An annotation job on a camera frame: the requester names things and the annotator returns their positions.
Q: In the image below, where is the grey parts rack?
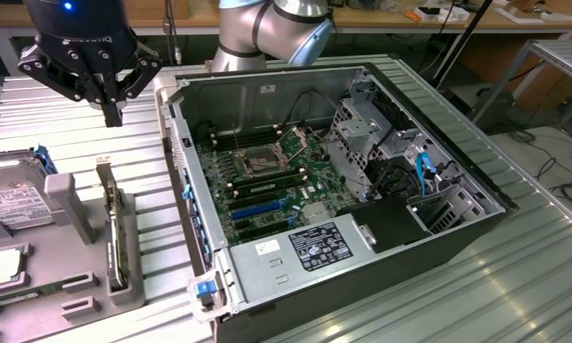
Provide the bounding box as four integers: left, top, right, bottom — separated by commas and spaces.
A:
0, 173, 148, 343

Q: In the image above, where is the wooden desk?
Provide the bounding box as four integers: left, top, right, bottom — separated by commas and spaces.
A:
0, 0, 572, 36

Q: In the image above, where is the silver perforated disk bay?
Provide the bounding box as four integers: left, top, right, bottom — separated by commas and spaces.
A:
404, 184, 501, 237

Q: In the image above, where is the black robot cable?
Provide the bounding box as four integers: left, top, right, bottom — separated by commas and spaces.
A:
161, 5, 182, 67

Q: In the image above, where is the black wire with plug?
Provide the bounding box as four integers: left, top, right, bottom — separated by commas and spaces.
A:
430, 160, 466, 187

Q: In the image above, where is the grey power supply unit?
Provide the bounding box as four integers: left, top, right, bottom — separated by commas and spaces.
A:
224, 214, 378, 304

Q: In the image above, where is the silver disk bay cage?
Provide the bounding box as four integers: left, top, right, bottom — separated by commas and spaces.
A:
330, 98, 413, 179

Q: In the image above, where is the metal frame table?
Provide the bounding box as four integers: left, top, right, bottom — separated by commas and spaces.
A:
469, 38, 572, 126

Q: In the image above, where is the long black expansion slot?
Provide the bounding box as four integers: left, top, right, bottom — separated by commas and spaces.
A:
226, 194, 284, 212
236, 218, 293, 241

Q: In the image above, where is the blue disk carrier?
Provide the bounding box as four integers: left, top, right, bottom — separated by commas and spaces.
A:
31, 144, 58, 178

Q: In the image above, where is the small black box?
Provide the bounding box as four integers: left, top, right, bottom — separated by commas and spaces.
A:
417, 6, 453, 17

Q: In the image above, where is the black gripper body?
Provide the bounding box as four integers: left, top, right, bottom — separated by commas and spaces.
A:
22, 0, 142, 86

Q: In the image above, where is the silver socket cover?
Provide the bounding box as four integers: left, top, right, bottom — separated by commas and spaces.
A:
273, 126, 314, 160

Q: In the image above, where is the orange and white box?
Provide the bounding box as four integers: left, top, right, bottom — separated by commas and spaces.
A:
406, 9, 440, 23

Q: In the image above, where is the green motherboard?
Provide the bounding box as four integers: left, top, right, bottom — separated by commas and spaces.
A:
192, 123, 362, 247

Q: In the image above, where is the open black PC case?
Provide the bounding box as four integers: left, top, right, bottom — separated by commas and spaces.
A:
152, 62, 520, 343

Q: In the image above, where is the black looped wire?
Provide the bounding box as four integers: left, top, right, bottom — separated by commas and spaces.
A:
285, 89, 338, 126

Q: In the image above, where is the silver CPU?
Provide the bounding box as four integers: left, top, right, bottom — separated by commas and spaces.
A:
0, 249, 25, 286

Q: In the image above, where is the black wire bundle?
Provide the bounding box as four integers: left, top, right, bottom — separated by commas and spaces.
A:
364, 159, 418, 201

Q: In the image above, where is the black Nvidia graphics card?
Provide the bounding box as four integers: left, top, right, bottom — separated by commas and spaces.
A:
94, 156, 133, 291

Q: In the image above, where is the silver chipset heat sink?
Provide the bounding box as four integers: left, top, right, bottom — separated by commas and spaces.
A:
300, 204, 338, 222

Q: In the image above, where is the silver hard disk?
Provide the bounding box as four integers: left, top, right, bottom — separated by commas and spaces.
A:
0, 151, 58, 229

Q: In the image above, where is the thin black floor cable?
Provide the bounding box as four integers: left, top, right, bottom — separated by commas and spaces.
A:
504, 128, 561, 182

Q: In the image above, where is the black plastic shroud box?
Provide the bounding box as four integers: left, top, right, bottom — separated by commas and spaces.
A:
349, 199, 433, 254

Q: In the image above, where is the CPU socket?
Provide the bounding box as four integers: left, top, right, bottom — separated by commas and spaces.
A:
240, 146, 286, 179

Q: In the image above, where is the blue wire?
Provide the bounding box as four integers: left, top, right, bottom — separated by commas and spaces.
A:
413, 151, 433, 198

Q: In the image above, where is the black RAM slot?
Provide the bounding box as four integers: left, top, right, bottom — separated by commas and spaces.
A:
212, 131, 278, 146
229, 166, 305, 184
212, 124, 278, 139
212, 128, 278, 142
229, 169, 306, 187
230, 172, 306, 191

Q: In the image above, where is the black box on floor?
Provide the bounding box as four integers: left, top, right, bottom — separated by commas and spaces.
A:
445, 84, 516, 126

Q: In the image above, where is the black pole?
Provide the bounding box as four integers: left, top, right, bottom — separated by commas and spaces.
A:
430, 0, 496, 86

